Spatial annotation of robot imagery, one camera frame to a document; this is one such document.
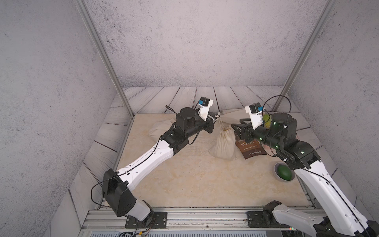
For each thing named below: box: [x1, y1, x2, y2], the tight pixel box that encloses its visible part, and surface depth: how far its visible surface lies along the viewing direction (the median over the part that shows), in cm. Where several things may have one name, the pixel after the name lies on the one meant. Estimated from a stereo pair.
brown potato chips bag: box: [235, 139, 267, 159], surface depth 98 cm
